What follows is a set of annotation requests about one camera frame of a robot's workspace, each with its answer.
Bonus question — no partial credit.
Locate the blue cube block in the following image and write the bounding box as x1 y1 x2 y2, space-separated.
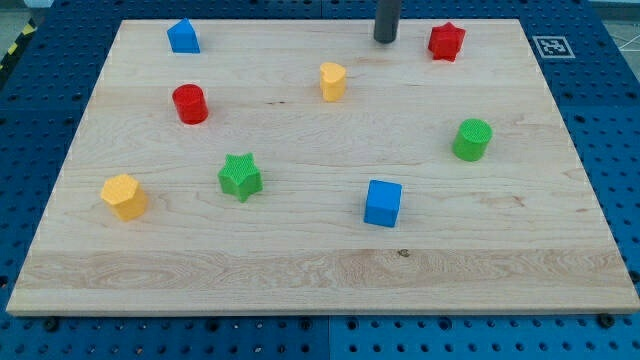
364 180 402 227

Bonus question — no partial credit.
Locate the green star block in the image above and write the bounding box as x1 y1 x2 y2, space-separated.
218 153 263 203

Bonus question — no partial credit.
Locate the wooden board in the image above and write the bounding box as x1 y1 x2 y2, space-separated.
7 19 639 316

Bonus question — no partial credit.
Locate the red cylinder block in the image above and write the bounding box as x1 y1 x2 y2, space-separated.
172 84 209 125

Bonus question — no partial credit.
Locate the green cylinder block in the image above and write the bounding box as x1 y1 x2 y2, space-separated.
452 118 493 162

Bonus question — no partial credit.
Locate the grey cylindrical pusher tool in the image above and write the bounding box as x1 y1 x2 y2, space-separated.
373 0 402 44

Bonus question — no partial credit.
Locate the red star block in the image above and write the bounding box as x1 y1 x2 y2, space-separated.
427 22 466 62

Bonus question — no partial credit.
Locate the blue triangular prism block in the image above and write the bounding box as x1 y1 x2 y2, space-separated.
167 18 200 54

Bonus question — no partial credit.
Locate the yellow hexagon block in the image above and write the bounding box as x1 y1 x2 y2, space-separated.
101 174 148 221

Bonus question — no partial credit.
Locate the white fiducial marker tag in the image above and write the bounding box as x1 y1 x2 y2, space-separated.
532 35 575 59

